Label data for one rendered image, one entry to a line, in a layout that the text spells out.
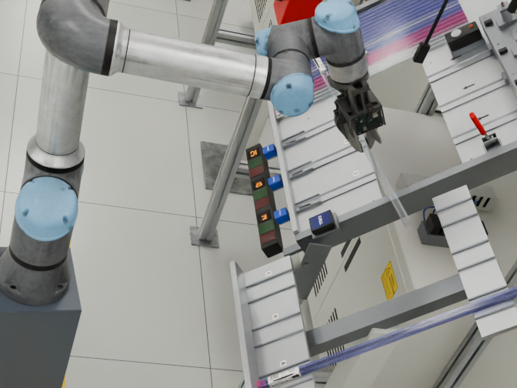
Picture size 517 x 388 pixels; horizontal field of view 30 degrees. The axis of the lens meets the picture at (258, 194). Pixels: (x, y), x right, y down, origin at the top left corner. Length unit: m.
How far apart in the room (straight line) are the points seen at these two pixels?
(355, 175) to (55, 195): 0.66
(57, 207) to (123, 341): 0.89
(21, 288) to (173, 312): 0.90
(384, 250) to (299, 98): 0.83
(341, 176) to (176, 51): 0.63
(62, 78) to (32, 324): 0.52
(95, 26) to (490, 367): 1.41
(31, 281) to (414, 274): 0.88
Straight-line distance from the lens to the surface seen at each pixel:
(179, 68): 1.65
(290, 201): 2.12
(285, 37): 1.77
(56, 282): 1.99
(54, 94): 1.86
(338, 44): 1.78
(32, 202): 1.88
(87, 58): 1.64
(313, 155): 2.22
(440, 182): 2.02
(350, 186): 2.11
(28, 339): 2.06
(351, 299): 2.57
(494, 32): 2.21
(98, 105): 3.43
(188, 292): 2.87
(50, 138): 1.92
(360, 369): 1.90
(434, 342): 2.42
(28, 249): 1.92
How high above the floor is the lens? 2.06
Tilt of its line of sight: 39 degrees down
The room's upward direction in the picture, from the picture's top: 21 degrees clockwise
